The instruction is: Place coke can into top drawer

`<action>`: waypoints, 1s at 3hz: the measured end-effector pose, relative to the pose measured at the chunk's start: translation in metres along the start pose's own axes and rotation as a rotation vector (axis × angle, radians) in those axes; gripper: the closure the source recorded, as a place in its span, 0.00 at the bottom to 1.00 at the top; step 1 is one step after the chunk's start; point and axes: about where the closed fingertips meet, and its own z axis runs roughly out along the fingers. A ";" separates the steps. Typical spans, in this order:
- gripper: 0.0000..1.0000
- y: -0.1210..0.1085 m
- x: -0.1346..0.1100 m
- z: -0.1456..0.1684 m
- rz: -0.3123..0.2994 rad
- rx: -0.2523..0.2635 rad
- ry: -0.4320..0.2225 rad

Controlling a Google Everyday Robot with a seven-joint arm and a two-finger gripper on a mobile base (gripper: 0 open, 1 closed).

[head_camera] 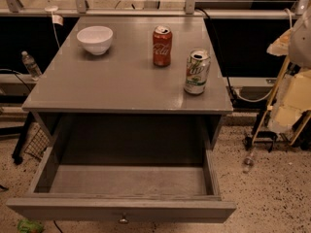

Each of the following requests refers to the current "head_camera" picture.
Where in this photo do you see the red coke can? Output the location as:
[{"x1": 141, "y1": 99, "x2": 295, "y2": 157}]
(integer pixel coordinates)
[{"x1": 153, "y1": 25, "x2": 173, "y2": 67}]

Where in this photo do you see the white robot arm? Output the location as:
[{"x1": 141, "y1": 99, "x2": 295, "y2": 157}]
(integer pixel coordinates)
[{"x1": 267, "y1": 8, "x2": 311, "y2": 133}]

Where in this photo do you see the white green 7up can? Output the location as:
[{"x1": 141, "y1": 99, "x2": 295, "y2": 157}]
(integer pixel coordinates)
[{"x1": 184, "y1": 49, "x2": 211, "y2": 95}]

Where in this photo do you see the open grey top drawer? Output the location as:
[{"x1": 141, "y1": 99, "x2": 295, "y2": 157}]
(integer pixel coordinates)
[{"x1": 6, "y1": 114, "x2": 237, "y2": 224}]

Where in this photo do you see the metal drawer knob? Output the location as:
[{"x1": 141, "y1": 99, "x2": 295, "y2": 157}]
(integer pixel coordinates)
[{"x1": 119, "y1": 214, "x2": 129, "y2": 224}]

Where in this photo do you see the grey cabinet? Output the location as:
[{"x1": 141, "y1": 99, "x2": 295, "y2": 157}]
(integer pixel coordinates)
[{"x1": 21, "y1": 16, "x2": 234, "y2": 150}]

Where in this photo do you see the white ceramic bowl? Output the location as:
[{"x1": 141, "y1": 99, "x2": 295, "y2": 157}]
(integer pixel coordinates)
[{"x1": 77, "y1": 26, "x2": 114, "y2": 55}]

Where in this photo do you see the plastic bottle on floor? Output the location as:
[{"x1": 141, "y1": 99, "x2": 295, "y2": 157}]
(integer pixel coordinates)
[{"x1": 243, "y1": 150, "x2": 256, "y2": 174}]

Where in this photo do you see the clear plastic water bottle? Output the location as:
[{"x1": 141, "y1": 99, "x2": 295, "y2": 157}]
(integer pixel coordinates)
[{"x1": 21, "y1": 51, "x2": 42, "y2": 81}]

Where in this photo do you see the green crumpled bag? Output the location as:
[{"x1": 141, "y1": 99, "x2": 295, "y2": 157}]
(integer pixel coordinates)
[{"x1": 17, "y1": 219, "x2": 44, "y2": 233}]

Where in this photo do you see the black power cable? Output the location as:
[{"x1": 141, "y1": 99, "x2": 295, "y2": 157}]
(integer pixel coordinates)
[{"x1": 194, "y1": 7, "x2": 239, "y2": 104}]

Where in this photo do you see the wire mesh basket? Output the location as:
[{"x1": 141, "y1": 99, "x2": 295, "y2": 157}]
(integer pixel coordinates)
[{"x1": 25, "y1": 128, "x2": 50, "y2": 160}]

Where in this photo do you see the white cable with tag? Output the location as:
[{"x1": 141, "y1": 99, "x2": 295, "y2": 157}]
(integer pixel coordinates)
[{"x1": 38, "y1": 0, "x2": 65, "y2": 49}]

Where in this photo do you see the metal railing frame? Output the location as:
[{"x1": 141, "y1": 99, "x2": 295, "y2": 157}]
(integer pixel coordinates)
[{"x1": 0, "y1": 0, "x2": 310, "y2": 18}]

